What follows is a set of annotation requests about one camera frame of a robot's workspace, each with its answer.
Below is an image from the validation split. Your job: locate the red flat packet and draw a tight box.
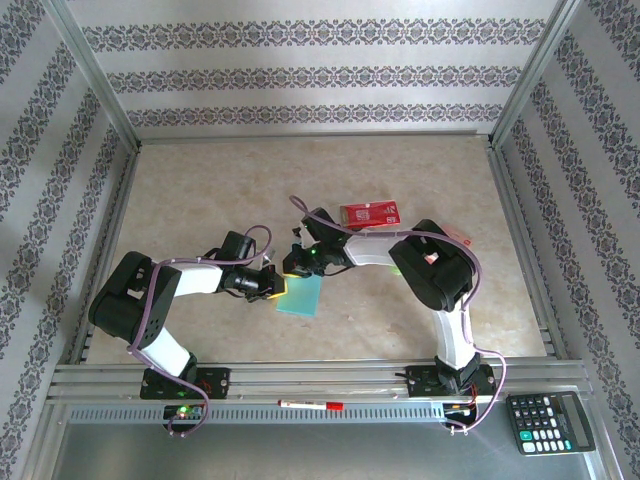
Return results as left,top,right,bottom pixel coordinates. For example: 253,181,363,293
339,199,402,231

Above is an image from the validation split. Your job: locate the black desk calculator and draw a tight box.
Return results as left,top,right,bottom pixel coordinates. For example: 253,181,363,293
505,392,597,456

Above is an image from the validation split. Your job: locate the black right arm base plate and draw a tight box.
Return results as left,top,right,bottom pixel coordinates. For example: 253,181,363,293
405,364,499,399

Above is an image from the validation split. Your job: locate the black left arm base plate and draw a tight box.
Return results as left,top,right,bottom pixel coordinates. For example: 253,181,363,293
139,367,231,400

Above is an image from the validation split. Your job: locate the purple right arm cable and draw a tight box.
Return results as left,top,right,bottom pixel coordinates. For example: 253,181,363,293
289,194,509,435

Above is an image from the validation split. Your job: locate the aluminium side frame rail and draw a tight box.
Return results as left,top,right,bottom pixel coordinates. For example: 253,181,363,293
67,144,141,364
487,142,569,359

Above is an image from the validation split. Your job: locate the aluminium frame post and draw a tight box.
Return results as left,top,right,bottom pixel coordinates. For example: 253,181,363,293
42,0,141,151
487,0,584,149

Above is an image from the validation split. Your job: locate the white red marker pen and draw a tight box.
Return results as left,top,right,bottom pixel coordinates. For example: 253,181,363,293
277,398,345,412

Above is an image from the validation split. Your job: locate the aluminium back frame bar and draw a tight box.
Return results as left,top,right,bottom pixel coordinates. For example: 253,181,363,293
134,130,494,146

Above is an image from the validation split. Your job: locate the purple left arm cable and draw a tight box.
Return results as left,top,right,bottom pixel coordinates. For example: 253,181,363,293
128,224,274,439

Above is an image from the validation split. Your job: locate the aluminium mounting rail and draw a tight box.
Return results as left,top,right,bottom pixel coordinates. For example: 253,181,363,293
47,359,591,401

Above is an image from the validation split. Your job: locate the light blue paper sheet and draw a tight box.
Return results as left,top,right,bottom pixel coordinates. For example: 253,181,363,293
275,276,324,318

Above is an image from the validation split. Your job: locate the grey slotted cable duct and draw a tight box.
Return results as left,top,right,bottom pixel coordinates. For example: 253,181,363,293
67,405,446,425

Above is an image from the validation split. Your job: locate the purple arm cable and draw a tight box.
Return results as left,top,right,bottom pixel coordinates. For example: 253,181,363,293
128,224,274,439
289,194,509,435

